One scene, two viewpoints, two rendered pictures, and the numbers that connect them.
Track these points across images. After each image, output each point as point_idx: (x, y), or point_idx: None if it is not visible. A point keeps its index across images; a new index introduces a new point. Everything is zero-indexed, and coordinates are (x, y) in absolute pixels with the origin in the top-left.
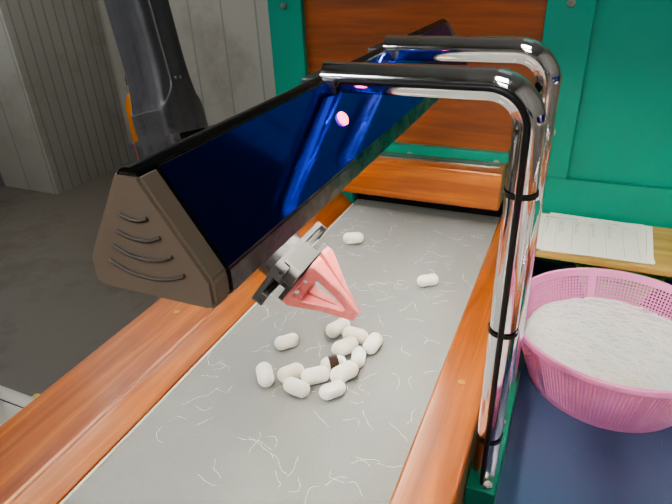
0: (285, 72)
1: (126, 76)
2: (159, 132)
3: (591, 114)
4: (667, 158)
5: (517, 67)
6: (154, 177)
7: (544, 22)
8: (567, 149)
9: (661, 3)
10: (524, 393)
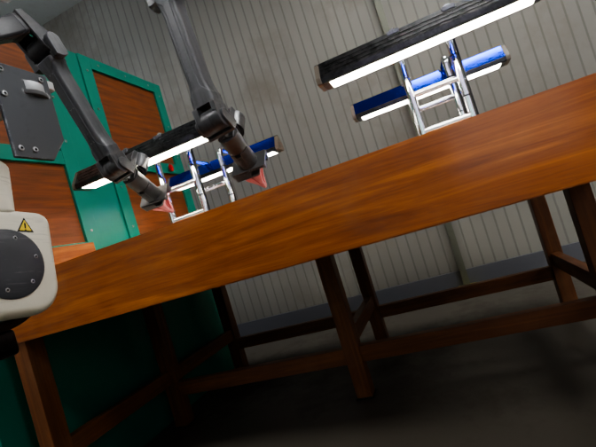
0: None
1: (97, 134)
2: (118, 150)
3: (98, 223)
4: (121, 234)
5: (68, 208)
6: None
7: (73, 192)
8: (98, 236)
9: (98, 187)
10: None
